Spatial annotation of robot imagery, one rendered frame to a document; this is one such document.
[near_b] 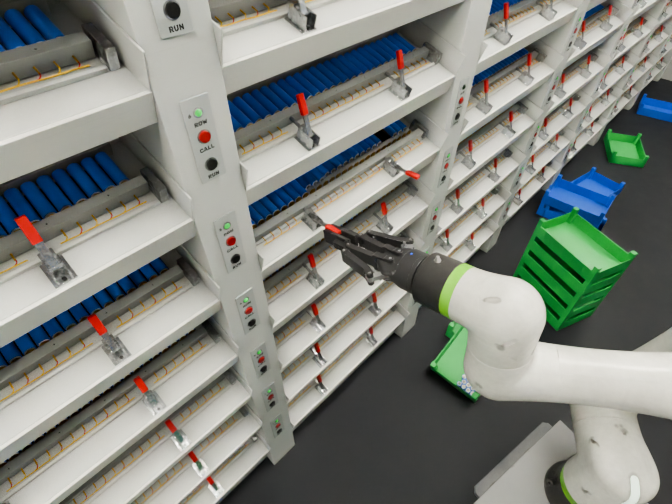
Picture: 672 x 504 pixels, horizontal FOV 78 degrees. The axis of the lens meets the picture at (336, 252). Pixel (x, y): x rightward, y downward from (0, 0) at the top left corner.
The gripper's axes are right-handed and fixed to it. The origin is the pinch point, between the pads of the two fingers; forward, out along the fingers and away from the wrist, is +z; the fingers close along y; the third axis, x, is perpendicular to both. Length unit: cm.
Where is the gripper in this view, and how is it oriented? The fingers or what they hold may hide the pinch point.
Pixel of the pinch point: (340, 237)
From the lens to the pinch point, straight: 83.8
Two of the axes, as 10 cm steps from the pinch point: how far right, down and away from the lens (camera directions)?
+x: -1.5, -7.8, -6.0
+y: 7.0, -5.2, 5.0
